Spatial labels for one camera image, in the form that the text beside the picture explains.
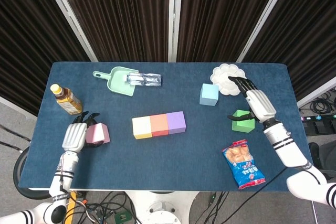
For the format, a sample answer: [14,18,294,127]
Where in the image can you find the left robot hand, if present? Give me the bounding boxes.
[61,112,104,154]

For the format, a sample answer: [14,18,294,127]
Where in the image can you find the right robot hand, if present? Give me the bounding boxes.
[227,76,277,124]

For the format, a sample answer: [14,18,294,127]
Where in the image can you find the pink foam cube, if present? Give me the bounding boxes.
[86,123,110,146]

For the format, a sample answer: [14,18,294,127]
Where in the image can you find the light blue foam cube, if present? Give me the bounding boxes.
[199,83,220,106]

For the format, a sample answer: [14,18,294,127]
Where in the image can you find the yellow foam cube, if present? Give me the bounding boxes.
[132,115,153,140]

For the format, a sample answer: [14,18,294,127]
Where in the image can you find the red foam cube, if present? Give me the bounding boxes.
[150,113,170,137]

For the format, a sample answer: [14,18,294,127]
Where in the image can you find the purple foam cube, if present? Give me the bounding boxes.
[166,111,187,135]

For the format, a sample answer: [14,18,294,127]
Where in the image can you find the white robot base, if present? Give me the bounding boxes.
[125,191,199,224]

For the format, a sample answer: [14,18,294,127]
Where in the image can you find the green foam cube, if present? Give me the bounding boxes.
[232,109,256,133]

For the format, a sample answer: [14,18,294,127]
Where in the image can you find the tea bottle with yellow cap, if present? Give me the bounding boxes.
[50,83,83,115]

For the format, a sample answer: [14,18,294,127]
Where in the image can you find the white flower-shaped palette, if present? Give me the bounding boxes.
[211,63,247,95]

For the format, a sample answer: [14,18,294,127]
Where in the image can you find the black power strip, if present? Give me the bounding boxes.
[300,114,336,122]

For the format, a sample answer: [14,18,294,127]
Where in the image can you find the blue snack bag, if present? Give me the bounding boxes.
[222,139,266,190]

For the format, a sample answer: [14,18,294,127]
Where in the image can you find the mint green dustpan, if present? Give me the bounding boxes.
[92,66,140,97]

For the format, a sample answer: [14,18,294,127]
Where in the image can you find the black swivel chair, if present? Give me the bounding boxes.
[308,142,336,182]

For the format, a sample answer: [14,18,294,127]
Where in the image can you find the dark curtain divider panel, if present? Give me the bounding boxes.
[0,0,99,116]
[52,0,176,62]
[175,0,287,63]
[237,0,336,109]

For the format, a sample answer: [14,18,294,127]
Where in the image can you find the clear plastic water bottle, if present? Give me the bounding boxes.
[123,72,162,88]

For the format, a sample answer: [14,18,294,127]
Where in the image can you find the green circuit board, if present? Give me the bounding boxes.
[114,211,132,223]

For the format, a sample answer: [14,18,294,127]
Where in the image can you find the dark blue table mat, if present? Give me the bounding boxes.
[19,61,314,192]

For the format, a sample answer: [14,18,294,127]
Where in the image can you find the black cable pile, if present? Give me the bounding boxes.
[309,91,336,116]

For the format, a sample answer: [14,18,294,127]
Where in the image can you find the black floor cable bundle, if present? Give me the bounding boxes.
[65,191,137,224]

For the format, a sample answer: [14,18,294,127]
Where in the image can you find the white floor cable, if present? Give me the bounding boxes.
[64,199,99,224]

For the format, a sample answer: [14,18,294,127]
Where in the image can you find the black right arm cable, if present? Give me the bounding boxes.
[262,165,292,191]

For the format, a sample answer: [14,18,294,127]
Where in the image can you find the black floor cables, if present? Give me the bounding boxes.
[202,191,232,224]

